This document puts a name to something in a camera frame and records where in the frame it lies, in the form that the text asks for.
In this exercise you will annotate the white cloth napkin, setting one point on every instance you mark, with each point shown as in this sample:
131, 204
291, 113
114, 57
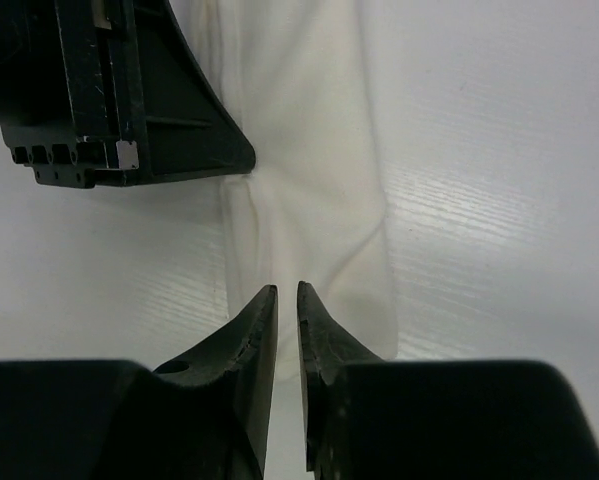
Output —
293, 76

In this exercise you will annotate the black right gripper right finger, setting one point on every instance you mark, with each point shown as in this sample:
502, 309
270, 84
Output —
369, 418

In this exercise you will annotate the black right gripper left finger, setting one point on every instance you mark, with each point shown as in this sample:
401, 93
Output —
201, 415

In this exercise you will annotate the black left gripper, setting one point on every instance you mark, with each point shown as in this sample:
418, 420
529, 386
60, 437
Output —
109, 93

